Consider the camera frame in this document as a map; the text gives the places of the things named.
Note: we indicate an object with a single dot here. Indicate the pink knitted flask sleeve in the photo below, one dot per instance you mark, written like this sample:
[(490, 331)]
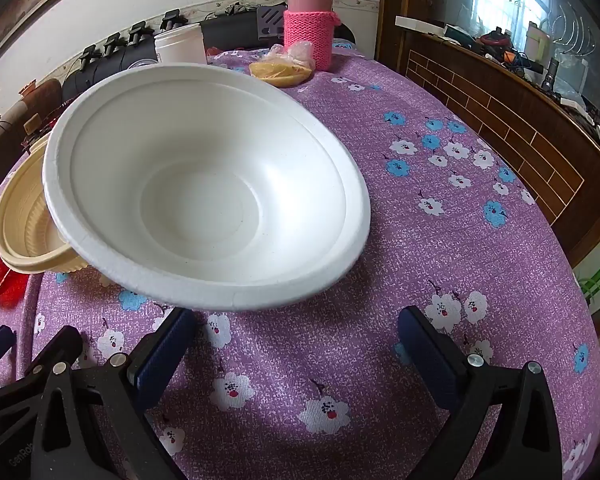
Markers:
[(307, 35)]

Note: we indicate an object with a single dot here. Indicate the clear plastic bag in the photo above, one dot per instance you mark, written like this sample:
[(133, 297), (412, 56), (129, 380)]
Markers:
[(300, 52)]

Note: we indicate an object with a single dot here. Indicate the black flashlight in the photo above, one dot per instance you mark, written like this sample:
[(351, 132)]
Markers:
[(552, 75)]

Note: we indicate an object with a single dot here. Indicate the white foam bowl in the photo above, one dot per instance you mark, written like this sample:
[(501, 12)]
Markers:
[(205, 200)]

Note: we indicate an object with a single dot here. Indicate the white plastic jar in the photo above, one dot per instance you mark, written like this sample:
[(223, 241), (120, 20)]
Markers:
[(180, 45)]

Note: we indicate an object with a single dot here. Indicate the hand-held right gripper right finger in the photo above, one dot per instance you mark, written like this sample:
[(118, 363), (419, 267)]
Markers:
[(430, 360)]

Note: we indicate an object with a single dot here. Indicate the purple floral tablecloth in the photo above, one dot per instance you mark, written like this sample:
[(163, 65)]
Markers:
[(405, 240)]

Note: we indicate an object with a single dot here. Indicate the beige ribbed plastic lid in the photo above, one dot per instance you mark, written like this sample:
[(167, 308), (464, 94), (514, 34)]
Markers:
[(25, 210)]

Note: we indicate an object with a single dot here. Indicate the white box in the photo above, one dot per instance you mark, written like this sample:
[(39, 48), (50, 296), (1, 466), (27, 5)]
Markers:
[(420, 24)]

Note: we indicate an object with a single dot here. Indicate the yellow dish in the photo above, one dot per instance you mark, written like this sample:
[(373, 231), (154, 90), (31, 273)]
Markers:
[(280, 78)]

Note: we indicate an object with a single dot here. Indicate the red plate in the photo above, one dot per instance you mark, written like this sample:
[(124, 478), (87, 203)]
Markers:
[(0, 280)]

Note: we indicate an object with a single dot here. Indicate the black sofa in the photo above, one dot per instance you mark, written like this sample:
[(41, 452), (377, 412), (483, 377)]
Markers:
[(230, 30)]

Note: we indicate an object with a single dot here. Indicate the wooden cabinet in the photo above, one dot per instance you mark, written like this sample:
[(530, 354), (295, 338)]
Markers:
[(505, 110)]

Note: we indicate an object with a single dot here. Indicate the brown armchair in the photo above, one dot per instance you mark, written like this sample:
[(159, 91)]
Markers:
[(10, 120)]

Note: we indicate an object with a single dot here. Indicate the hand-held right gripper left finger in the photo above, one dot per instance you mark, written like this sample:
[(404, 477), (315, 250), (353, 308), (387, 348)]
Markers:
[(166, 347)]

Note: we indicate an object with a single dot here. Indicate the black sofa back ornament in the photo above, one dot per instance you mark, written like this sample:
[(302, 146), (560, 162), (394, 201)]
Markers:
[(138, 32), (172, 19), (90, 57), (113, 44)]

